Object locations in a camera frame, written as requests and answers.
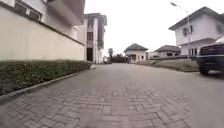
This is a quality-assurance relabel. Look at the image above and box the distant tree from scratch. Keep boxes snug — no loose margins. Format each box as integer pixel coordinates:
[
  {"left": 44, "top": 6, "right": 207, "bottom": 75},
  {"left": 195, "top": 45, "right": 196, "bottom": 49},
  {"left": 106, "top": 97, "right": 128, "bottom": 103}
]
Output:
[{"left": 107, "top": 47, "right": 115, "bottom": 64}]

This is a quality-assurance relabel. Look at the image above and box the small house with dark roof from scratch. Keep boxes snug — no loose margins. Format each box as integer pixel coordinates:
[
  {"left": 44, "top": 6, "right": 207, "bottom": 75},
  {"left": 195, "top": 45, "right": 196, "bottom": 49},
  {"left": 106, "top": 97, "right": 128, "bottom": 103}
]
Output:
[{"left": 123, "top": 42, "right": 149, "bottom": 64}]

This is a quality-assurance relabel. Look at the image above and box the tall cream building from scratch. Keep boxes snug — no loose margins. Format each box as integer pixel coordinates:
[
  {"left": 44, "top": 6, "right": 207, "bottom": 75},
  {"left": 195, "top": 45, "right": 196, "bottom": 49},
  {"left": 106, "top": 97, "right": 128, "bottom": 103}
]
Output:
[{"left": 83, "top": 12, "right": 108, "bottom": 65}]

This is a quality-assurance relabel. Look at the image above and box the grey brick paved road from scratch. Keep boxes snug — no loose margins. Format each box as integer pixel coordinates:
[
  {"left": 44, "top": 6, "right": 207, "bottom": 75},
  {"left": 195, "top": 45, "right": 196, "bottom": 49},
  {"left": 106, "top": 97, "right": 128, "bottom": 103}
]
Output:
[{"left": 0, "top": 62, "right": 224, "bottom": 128}]

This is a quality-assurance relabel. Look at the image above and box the low house with dark roof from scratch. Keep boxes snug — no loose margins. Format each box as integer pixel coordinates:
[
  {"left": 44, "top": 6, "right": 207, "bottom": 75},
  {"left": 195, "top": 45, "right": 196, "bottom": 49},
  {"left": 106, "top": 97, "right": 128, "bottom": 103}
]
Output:
[{"left": 147, "top": 44, "right": 182, "bottom": 60}]

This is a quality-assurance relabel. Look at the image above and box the grass verge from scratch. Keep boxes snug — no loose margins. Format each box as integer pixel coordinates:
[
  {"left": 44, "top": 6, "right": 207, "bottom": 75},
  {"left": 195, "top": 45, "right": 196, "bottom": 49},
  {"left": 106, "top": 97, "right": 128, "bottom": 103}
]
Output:
[{"left": 134, "top": 58, "right": 200, "bottom": 73}]

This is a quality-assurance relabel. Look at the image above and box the concrete kerb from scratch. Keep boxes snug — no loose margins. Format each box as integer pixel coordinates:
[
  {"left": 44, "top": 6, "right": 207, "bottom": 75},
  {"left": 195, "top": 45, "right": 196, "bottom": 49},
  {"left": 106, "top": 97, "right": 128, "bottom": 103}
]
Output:
[{"left": 0, "top": 68, "right": 93, "bottom": 101}]

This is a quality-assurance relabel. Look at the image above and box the trimmed green hedge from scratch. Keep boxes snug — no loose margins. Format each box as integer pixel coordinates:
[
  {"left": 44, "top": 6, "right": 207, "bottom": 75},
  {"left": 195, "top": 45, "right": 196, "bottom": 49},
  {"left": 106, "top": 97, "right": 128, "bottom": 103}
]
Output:
[{"left": 0, "top": 59, "right": 93, "bottom": 96}]

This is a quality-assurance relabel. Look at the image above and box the street lamp pole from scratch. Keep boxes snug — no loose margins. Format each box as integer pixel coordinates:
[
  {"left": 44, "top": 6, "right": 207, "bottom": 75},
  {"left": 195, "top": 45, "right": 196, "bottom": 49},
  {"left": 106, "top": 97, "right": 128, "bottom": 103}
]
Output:
[{"left": 170, "top": 1, "right": 192, "bottom": 61}]

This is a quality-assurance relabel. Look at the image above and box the white house with dark roof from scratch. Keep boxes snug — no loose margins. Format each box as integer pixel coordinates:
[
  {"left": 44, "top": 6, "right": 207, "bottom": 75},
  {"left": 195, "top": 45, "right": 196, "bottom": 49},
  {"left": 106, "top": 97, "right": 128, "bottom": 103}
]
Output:
[{"left": 168, "top": 5, "right": 224, "bottom": 57}]

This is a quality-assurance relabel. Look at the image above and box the dark vehicle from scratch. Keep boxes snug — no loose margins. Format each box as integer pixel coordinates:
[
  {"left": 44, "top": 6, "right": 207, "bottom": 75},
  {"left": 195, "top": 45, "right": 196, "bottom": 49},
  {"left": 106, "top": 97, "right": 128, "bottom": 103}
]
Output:
[{"left": 195, "top": 42, "right": 224, "bottom": 76}]

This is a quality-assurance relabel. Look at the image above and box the cream building with wall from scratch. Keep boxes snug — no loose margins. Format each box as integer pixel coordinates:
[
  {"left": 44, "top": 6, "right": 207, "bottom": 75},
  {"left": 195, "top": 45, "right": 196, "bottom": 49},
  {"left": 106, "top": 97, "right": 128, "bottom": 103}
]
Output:
[{"left": 0, "top": 0, "right": 88, "bottom": 62}]

